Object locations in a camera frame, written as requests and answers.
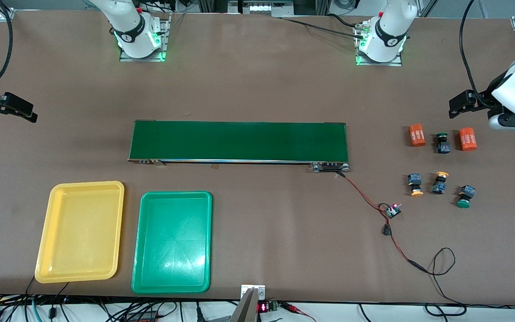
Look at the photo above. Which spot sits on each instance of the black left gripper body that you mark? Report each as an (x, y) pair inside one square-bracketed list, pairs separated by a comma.
[(480, 99)]

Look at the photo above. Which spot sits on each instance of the orange cylinder with white print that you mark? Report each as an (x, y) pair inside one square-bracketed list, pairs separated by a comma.
[(416, 135), (467, 139)]

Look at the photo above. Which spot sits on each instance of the green push button switch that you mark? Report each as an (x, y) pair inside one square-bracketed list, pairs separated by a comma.
[(442, 145), (465, 197)]

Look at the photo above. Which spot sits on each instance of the yellow push button switch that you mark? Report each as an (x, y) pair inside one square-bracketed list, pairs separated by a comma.
[(415, 183), (439, 184)]

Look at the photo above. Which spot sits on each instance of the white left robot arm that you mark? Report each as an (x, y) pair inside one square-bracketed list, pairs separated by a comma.
[(389, 31)]

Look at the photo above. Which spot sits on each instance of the small motor controller board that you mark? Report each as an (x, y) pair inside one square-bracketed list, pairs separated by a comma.
[(392, 210)]

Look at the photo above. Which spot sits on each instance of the yellow plastic tray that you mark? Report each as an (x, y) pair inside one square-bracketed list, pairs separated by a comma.
[(81, 232)]

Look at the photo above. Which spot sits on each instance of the green plastic tray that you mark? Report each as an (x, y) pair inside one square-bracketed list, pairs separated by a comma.
[(172, 241)]

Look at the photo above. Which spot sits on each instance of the green conveyor belt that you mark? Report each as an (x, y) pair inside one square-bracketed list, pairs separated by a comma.
[(239, 141)]

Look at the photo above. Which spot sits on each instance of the red clip lead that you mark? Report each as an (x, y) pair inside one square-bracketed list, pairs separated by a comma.
[(293, 307)]

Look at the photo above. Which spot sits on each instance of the small red digit display module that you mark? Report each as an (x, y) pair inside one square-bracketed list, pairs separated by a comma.
[(264, 307)]

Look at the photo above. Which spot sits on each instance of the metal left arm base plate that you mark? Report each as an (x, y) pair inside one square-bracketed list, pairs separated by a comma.
[(380, 64)]

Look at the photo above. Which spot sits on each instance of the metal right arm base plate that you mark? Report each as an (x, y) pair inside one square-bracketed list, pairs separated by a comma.
[(141, 59)]

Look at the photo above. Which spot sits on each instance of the silver metal rack frame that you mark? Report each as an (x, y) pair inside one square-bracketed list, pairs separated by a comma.
[(239, 9)]

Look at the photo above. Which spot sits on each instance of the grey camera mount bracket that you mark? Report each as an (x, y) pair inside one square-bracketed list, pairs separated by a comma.
[(248, 308)]

